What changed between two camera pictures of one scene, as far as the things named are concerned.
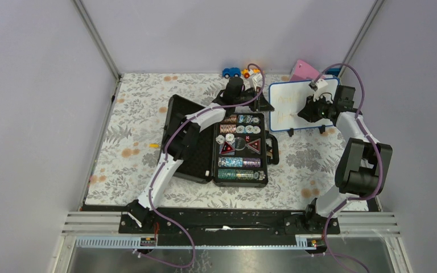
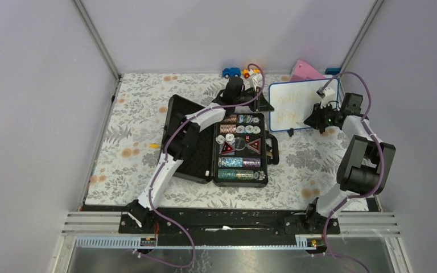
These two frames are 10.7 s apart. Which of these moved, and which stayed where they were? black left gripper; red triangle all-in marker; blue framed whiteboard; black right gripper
Moved: black right gripper
Stayed: blue framed whiteboard; black left gripper; red triangle all-in marker
